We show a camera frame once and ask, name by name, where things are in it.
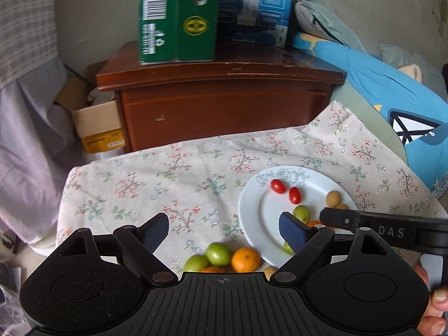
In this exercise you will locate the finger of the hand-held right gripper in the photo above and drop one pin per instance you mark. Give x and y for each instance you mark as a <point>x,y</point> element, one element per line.
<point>337,218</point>

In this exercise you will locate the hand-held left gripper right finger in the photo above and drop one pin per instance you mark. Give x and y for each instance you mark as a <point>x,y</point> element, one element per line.
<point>294,232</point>

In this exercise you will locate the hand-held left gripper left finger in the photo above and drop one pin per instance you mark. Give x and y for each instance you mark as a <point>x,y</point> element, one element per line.
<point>155,232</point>

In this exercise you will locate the small tan longan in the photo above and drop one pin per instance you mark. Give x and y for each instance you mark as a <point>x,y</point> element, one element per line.
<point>333,197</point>
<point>342,206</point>

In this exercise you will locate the small green jujube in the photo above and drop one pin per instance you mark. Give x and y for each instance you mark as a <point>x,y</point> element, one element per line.
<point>287,247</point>

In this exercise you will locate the green jujube dark spot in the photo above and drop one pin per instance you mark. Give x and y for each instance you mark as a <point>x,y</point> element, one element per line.
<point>301,213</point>

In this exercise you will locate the mandarin orange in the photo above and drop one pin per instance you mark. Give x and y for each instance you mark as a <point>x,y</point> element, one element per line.
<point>246,260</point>
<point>314,223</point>
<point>213,270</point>

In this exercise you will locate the white plate grey floral rim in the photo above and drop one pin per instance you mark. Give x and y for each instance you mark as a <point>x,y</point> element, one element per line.
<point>266,217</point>

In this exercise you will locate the red cherry tomato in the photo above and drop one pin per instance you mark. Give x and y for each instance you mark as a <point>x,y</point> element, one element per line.
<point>278,186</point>
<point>295,195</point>

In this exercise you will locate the large tan longan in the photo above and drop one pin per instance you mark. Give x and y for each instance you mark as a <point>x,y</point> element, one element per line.
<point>269,271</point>

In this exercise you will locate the person's right hand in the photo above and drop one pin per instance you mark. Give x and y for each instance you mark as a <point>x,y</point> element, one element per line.
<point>439,308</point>

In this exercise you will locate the floral beige tablecloth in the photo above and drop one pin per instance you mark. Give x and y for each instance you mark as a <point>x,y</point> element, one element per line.
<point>140,182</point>

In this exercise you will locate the open cardboard box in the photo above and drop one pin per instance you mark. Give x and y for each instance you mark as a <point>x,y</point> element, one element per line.
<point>96,119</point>

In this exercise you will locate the dark wooden cabinet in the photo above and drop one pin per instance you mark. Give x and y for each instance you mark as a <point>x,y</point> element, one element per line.
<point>217,112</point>

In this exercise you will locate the blue printed pillow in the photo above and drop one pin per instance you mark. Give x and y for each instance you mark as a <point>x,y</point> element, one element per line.
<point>385,87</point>

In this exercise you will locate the purple checked fabric cover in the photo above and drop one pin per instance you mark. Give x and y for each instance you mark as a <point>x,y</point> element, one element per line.
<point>21,189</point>

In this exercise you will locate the grey-blue checked cloth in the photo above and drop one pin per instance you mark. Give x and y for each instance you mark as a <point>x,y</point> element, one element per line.
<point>38,112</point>

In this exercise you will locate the grey-green pillow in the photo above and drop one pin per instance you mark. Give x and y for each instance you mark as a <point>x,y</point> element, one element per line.
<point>395,54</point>

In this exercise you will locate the green carton box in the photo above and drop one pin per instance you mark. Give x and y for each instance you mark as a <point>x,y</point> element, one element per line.
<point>161,24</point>

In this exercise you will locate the blue carton box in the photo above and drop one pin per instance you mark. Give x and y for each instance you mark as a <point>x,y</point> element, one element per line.
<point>252,14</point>

